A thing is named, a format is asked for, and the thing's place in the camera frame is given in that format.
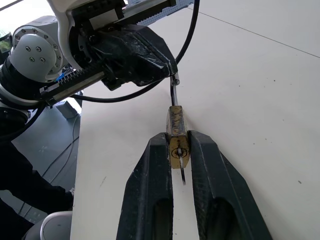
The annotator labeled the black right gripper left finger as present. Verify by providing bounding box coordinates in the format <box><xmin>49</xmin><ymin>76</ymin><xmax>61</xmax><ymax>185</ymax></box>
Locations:
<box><xmin>116</xmin><ymin>132</ymin><xmax>174</xmax><ymax>240</ymax></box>

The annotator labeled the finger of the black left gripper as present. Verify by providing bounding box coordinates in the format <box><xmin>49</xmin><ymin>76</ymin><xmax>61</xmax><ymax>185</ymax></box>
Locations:
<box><xmin>98</xmin><ymin>26</ymin><xmax>171</xmax><ymax>88</ymax></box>
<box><xmin>132</xmin><ymin>24</ymin><xmax>179</xmax><ymax>76</ymax></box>

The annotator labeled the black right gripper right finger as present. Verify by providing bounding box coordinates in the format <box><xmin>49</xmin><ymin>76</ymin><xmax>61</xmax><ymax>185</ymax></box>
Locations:
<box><xmin>187</xmin><ymin>130</ymin><xmax>274</xmax><ymax>240</ymax></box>

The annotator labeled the silver padlock key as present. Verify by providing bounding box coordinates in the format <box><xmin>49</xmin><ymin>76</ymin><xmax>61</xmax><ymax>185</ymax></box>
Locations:
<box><xmin>174</xmin><ymin>147</ymin><xmax>188</xmax><ymax>186</ymax></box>

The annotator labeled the brass padlock with steel shackle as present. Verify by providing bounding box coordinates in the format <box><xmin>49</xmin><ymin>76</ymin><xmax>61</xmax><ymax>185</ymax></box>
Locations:
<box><xmin>165</xmin><ymin>72</ymin><xmax>193</xmax><ymax>170</ymax></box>

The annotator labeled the grey perforated panel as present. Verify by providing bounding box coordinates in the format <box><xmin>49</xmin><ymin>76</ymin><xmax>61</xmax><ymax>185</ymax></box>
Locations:
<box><xmin>136</xmin><ymin>0</ymin><xmax>197</xmax><ymax>27</ymax></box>

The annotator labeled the small grey box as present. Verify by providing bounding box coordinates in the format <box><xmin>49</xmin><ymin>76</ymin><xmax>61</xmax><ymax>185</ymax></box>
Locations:
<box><xmin>55</xmin><ymin>100</ymin><xmax>79</xmax><ymax>119</ymax></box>

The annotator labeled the silver and black robot body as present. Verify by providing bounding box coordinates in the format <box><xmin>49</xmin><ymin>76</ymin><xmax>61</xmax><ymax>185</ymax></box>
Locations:
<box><xmin>0</xmin><ymin>139</ymin><xmax>75</xmax><ymax>240</ymax></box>

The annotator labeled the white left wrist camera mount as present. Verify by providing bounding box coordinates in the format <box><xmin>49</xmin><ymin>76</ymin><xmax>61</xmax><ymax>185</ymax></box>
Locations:
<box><xmin>47</xmin><ymin>0</ymin><xmax>129</xmax><ymax>72</ymax></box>

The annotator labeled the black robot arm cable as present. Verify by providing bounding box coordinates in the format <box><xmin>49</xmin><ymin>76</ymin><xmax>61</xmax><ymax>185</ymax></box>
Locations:
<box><xmin>72</xmin><ymin>0</ymin><xmax>201</xmax><ymax>104</ymax></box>

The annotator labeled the thin grey floor cable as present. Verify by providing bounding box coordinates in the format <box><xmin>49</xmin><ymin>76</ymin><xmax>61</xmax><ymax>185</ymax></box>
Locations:
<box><xmin>39</xmin><ymin>113</ymin><xmax>81</xmax><ymax>177</ymax></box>

